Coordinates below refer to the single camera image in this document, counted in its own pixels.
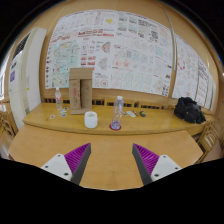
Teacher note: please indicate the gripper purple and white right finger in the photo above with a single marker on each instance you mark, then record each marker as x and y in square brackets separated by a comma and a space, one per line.
[151, 166]

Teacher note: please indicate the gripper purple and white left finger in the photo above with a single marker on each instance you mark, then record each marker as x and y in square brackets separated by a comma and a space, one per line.
[70, 166]

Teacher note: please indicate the clear plastic water bottle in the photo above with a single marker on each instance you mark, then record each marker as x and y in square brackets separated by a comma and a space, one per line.
[117, 111]

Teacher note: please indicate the white ceramic mug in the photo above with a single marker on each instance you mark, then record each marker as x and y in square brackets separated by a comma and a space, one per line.
[91, 119]

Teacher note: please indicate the small black round object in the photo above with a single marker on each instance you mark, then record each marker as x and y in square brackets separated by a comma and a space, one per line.
[143, 114]

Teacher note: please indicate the round red coaster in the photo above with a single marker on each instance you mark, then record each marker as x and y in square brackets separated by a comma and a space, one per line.
[115, 128]

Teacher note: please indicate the small white card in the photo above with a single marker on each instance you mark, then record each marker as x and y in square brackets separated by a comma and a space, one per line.
[131, 114]

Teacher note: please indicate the wooden chair right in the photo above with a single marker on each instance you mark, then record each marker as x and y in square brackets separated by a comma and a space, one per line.
[209, 138]

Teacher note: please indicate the wooden chair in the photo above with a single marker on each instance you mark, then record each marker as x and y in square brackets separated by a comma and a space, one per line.
[8, 129]
[209, 138]

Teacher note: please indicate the black backpack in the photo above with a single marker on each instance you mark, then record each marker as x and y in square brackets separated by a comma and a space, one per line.
[188, 110]

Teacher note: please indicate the wooden chair left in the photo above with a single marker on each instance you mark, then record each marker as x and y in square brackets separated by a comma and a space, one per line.
[8, 129]

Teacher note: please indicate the brown cardboard box stand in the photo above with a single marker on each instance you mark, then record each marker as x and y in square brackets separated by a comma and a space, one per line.
[80, 90]

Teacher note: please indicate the white standing air conditioner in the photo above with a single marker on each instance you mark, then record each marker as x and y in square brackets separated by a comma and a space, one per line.
[24, 90]

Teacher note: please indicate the far right wall posters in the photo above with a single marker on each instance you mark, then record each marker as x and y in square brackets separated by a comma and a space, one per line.
[206, 87]

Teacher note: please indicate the right wall poster sheet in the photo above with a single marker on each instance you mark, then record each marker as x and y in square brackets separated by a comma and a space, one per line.
[187, 70]

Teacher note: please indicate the large wall poster sheet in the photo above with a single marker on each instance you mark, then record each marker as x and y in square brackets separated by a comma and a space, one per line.
[124, 50]

